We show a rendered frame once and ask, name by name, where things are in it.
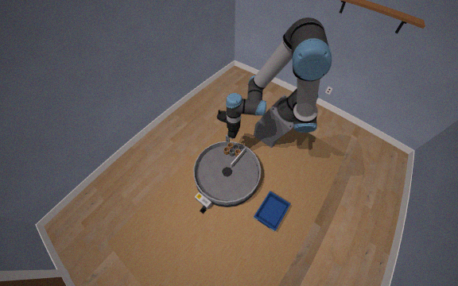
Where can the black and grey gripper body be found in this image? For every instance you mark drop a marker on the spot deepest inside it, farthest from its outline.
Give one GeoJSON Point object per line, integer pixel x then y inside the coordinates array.
{"type": "Point", "coordinates": [233, 124]}

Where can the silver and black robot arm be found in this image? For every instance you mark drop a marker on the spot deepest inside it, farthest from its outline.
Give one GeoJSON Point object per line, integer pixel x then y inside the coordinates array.
{"type": "Point", "coordinates": [311, 58]}

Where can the blue open crate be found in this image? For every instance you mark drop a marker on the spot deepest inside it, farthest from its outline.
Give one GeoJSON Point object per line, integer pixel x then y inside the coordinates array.
{"type": "Point", "coordinates": [271, 210]}

